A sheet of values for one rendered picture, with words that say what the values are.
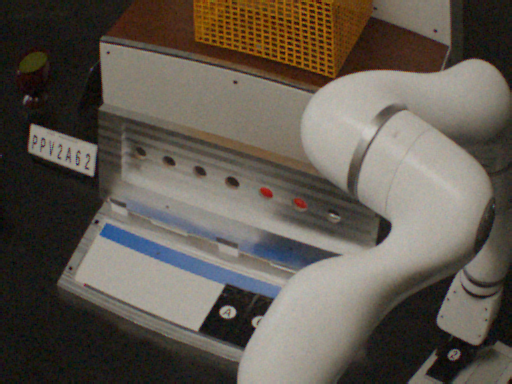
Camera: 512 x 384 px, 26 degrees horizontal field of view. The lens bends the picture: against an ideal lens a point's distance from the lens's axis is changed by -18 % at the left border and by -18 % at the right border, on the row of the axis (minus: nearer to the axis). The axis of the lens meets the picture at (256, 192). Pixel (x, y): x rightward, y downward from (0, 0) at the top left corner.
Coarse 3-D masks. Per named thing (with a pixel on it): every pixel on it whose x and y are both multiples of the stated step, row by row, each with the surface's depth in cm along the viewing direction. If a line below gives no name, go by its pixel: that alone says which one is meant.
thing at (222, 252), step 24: (96, 216) 193; (120, 216) 193; (144, 216) 191; (168, 240) 190; (192, 240) 190; (216, 240) 188; (72, 264) 187; (240, 264) 187; (264, 264) 187; (72, 288) 183; (120, 312) 181; (168, 336) 178; (216, 360) 177; (240, 360) 175
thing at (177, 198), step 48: (144, 144) 183; (192, 144) 179; (240, 144) 176; (144, 192) 188; (192, 192) 185; (240, 192) 181; (288, 192) 177; (336, 192) 173; (240, 240) 185; (288, 240) 181; (336, 240) 179
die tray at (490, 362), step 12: (492, 348) 173; (504, 348) 173; (432, 360) 173; (480, 360) 172; (492, 360) 172; (504, 360) 171; (420, 372) 172; (456, 372) 171; (468, 372) 171; (480, 372) 170; (492, 372) 170; (504, 372) 170
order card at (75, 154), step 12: (36, 132) 202; (48, 132) 201; (36, 144) 203; (48, 144) 202; (60, 144) 200; (72, 144) 199; (84, 144) 198; (48, 156) 203; (60, 156) 201; (72, 156) 200; (84, 156) 199; (72, 168) 201; (84, 168) 200
